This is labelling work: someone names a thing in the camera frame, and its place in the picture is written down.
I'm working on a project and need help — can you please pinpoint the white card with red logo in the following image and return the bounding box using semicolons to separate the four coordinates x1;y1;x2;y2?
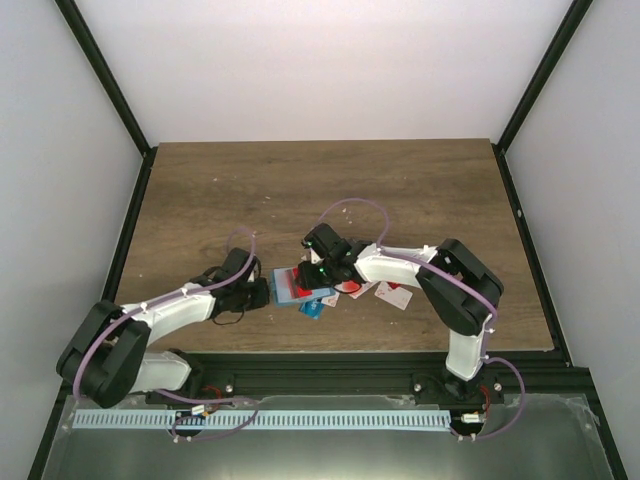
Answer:
374;282;413;310

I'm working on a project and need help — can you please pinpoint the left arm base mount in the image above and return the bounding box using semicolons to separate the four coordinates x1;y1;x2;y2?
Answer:
145;381;232;406

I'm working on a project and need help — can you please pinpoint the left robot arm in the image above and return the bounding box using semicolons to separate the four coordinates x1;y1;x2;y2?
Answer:
56;248;270;408

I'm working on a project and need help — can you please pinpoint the light blue slotted cable duct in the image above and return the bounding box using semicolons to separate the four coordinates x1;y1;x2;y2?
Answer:
72;409;451;432

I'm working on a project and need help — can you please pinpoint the white card with black stripe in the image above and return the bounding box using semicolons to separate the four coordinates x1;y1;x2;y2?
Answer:
321;292;340;307

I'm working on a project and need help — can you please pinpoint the large red card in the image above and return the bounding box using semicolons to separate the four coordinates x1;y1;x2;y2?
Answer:
285;267;312;299

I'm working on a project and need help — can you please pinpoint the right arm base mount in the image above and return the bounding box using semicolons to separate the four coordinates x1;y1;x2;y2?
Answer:
411;372;504;408

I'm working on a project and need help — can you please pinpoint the blue credit card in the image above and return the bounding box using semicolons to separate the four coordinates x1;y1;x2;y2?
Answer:
299;299;325;320

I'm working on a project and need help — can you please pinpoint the teal leather card holder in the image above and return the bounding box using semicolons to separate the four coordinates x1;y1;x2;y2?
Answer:
270;267;336;306

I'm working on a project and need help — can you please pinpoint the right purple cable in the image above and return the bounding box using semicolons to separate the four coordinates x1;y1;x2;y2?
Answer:
312;198;527;442

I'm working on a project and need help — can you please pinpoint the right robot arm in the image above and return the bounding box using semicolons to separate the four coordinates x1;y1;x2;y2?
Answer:
294;223;504;403

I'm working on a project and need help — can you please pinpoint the white card with red circle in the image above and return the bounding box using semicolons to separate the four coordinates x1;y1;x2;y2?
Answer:
339;281;374;299

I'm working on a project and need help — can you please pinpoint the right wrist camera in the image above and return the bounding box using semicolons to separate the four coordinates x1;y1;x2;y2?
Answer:
301;240;322;264

